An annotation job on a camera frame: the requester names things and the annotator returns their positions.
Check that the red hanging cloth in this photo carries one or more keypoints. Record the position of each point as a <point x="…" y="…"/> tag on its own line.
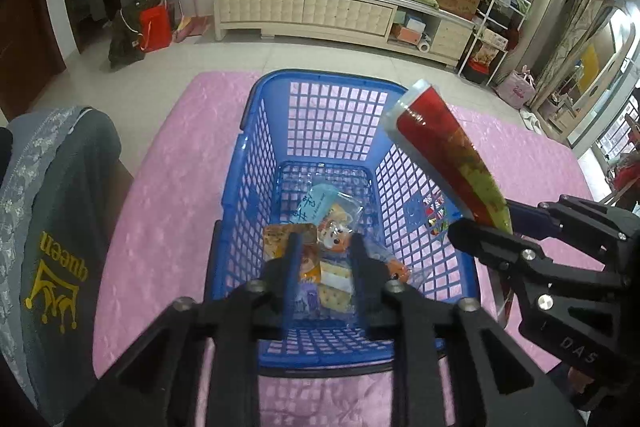
<point x="627" y="179"/>

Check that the black bag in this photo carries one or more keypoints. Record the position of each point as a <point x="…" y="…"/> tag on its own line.
<point x="124" y="42"/>

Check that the orange storage box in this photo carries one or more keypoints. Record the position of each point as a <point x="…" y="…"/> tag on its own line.
<point x="411" y="36"/>

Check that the grey lace-trimmed chair cover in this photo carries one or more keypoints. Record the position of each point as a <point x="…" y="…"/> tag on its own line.
<point x="75" y="187"/>

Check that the pile of snack packets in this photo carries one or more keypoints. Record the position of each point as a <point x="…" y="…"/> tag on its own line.
<point x="330" y="252"/>

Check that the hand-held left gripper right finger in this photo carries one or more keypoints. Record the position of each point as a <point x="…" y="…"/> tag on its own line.
<point x="361" y="279"/>

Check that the brown wooden door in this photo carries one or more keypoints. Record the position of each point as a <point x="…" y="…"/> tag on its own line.
<point x="25" y="32"/>

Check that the pink bag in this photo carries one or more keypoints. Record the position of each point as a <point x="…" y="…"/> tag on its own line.
<point x="516" y="89"/>

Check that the white TV cabinet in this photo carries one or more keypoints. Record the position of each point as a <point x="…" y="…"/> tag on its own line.
<point x="310" y="9"/>

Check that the white shelf rack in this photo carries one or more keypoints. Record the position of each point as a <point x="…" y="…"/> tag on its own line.
<point x="492" y="32"/>

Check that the patterned curtain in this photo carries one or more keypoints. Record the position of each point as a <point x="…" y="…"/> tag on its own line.
<point x="585" y="17"/>

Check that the blue plastic basket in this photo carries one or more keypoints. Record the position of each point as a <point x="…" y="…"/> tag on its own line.
<point x="320" y="82"/>

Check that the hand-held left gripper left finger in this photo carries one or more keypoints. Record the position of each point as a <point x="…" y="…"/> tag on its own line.
<point x="292" y="279"/>

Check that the standing mirror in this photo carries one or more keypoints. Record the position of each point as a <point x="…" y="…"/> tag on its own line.
<point x="600" y="72"/>

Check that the white slipper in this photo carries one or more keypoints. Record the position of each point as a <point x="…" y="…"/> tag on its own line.
<point x="526" y="113"/>
<point x="534" y="126"/>

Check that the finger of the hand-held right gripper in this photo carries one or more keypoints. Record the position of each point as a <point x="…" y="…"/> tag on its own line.
<point x="495" y="247"/>
<point x="527" y="218"/>

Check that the large red snack bag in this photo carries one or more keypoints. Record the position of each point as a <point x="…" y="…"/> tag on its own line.
<point x="445" y="142"/>

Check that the white paper roll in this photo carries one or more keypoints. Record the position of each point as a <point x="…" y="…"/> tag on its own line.
<point x="424" y="46"/>

